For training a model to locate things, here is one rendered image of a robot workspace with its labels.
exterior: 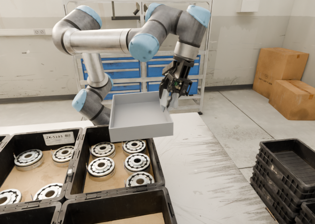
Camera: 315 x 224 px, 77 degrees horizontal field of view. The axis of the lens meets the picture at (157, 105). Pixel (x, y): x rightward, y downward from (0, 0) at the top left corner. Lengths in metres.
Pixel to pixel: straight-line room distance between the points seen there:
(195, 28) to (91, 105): 0.71
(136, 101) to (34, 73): 3.05
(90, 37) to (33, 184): 0.58
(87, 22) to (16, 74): 3.09
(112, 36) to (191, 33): 0.24
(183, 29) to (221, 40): 3.16
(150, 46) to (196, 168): 0.70
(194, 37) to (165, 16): 0.11
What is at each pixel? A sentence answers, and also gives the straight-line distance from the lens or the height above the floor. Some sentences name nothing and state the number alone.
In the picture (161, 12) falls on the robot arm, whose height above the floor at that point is 1.41.
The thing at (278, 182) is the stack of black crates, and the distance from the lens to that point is 1.50.
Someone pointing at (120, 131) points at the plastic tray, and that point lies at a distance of 0.63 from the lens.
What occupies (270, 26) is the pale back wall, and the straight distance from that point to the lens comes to 4.24.
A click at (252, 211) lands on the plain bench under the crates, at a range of 0.96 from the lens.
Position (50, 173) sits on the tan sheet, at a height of 0.83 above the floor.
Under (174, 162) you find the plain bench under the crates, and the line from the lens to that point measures 1.08.
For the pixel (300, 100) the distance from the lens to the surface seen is 3.32.
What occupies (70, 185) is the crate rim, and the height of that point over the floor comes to 0.93.
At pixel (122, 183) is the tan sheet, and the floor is 0.83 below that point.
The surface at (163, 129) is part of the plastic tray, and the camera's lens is 0.64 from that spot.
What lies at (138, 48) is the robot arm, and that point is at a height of 1.32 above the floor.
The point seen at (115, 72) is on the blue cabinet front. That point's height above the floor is 0.69.
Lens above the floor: 1.42
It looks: 26 degrees down
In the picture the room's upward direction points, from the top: straight up
